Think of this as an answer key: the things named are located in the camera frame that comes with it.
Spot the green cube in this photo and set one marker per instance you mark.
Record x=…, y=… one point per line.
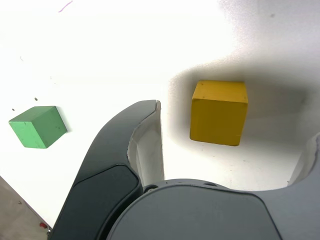
x=37, y=127

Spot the yellow cube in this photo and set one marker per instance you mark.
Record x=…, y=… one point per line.
x=217, y=120

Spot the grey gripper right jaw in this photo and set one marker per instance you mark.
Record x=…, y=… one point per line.
x=200, y=215

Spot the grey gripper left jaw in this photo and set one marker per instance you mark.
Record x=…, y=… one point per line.
x=105, y=162

